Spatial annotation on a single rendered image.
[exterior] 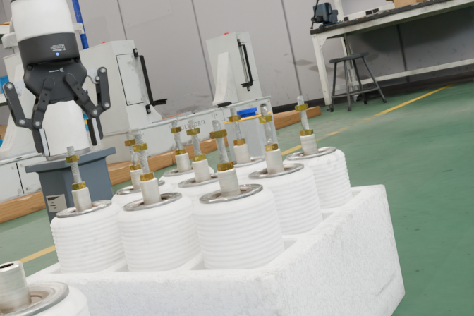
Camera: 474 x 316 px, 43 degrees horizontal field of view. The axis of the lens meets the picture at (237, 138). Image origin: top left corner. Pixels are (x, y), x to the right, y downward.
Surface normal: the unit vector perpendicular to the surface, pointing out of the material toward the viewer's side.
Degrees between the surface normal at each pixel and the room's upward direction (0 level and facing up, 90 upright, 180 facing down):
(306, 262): 90
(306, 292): 90
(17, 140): 90
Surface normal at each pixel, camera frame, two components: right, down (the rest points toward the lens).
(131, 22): -0.56, 0.18
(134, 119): 0.80, -0.12
